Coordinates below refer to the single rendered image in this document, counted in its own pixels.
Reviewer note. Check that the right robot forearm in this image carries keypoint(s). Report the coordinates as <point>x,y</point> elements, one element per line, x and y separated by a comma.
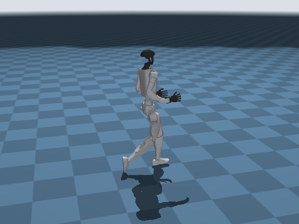
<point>157,98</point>

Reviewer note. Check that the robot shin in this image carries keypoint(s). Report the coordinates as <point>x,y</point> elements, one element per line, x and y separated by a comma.
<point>140,150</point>
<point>158,146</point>

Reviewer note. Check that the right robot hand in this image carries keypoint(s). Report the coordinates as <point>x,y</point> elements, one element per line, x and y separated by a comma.
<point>174,98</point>

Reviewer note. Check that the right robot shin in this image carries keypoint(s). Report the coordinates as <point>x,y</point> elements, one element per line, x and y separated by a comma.
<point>140,150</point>

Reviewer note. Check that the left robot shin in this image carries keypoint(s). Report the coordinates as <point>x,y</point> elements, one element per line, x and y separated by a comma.
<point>158,146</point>

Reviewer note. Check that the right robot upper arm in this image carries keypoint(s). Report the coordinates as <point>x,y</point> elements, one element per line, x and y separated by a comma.
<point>152,79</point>

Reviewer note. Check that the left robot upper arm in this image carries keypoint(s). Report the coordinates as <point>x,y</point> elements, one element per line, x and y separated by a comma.
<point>138,83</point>

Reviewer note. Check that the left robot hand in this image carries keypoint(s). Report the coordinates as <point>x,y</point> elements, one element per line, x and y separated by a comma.
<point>159,93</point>

